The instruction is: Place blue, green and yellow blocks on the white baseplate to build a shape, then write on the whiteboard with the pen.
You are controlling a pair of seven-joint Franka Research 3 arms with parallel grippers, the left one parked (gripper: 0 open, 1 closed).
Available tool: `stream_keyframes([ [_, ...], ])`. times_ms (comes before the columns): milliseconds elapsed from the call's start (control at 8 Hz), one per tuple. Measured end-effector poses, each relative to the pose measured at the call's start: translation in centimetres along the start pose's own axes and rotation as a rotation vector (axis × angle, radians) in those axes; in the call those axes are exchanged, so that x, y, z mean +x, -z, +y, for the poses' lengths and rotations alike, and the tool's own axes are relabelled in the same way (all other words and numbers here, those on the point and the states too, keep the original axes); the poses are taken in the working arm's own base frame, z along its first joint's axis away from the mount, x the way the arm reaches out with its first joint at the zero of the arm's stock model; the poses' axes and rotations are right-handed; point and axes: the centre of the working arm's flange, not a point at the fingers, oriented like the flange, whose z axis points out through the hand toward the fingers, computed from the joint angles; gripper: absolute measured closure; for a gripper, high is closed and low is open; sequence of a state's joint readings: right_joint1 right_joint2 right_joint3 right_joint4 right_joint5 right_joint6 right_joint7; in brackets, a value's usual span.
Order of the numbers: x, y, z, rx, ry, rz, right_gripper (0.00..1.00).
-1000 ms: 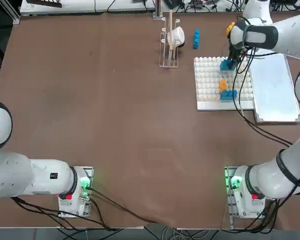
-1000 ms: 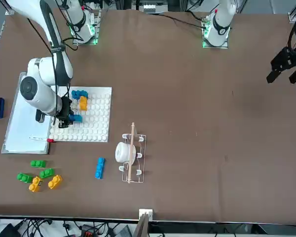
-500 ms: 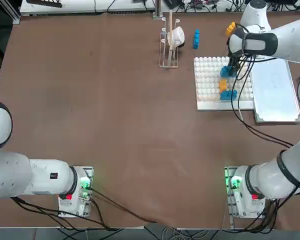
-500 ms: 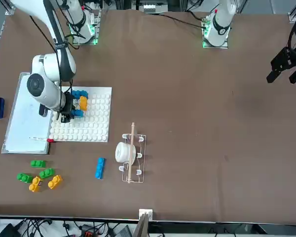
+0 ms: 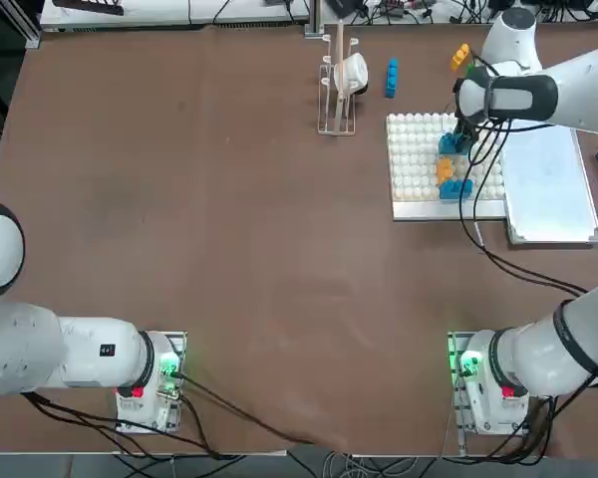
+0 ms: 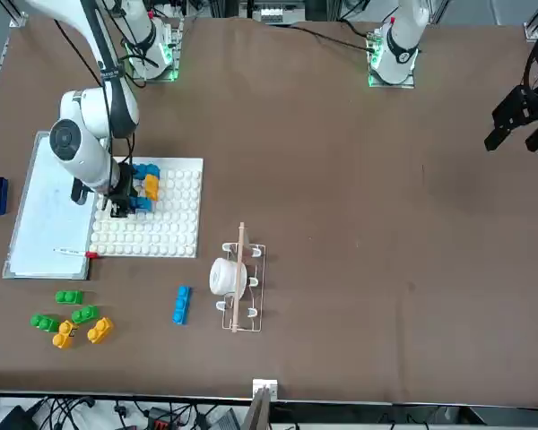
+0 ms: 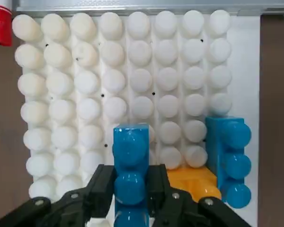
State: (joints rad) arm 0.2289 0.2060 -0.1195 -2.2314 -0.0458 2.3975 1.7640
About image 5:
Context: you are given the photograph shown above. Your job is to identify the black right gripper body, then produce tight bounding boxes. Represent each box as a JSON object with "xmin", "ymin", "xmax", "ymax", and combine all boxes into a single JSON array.
[{"xmin": 454, "ymin": 115, "xmax": 480, "ymax": 146}]

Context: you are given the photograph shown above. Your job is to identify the blue three-stud block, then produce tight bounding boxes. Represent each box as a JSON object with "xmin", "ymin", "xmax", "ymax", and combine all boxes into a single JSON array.
[
  {"xmin": 438, "ymin": 178, "xmax": 476, "ymax": 203},
  {"xmin": 385, "ymin": 58, "xmax": 400, "ymax": 99},
  {"xmin": 438, "ymin": 131, "xmax": 472, "ymax": 156}
]

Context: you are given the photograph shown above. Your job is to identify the white studded baseplate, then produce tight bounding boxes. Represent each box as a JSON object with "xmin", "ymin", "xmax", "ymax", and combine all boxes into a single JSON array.
[{"xmin": 385, "ymin": 112, "xmax": 509, "ymax": 222}]

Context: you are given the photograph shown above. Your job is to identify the whiteboard with metal frame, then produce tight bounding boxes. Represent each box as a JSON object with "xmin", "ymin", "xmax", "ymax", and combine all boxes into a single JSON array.
[{"xmin": 500, "ymin": 126, "xmax": 598, "ymax": 246}]

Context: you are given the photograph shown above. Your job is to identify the aluminium frame post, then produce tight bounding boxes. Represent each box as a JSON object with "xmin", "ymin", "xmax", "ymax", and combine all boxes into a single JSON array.
[{"xmin": 304, "ymin": 0, "xmax": 326, "ymax": 37}]

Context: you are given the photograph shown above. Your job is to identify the black base cable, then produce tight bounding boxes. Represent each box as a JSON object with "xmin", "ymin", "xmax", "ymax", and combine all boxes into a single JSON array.
[{"xmin": 171, "ymin": 370, "xmax": 350, "ymax": 449}]

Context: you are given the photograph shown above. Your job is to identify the aluminium frame profile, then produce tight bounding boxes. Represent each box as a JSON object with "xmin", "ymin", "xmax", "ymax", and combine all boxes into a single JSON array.
[{"xmin": 9, "ymin": 0, "xmax": 44, "ymax": 49}]

